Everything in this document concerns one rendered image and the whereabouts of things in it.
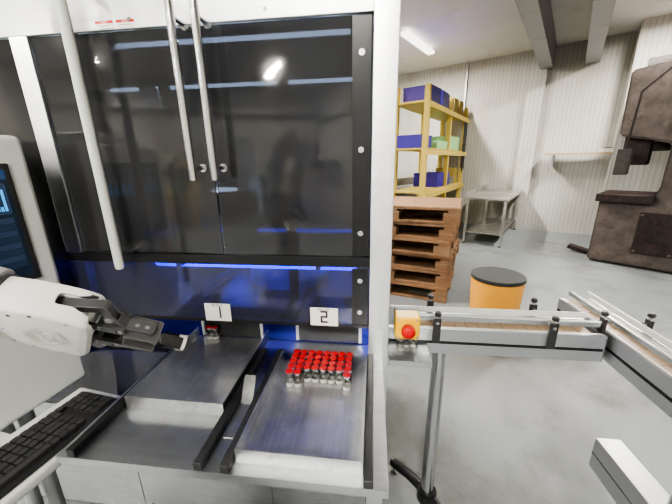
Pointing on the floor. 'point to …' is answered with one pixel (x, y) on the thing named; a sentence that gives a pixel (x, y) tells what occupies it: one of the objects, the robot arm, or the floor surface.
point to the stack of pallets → (424, 245)
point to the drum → (496, 288)
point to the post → (382, 177)
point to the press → (619, 219)
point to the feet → (412, 481)
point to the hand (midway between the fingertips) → (142, 334)
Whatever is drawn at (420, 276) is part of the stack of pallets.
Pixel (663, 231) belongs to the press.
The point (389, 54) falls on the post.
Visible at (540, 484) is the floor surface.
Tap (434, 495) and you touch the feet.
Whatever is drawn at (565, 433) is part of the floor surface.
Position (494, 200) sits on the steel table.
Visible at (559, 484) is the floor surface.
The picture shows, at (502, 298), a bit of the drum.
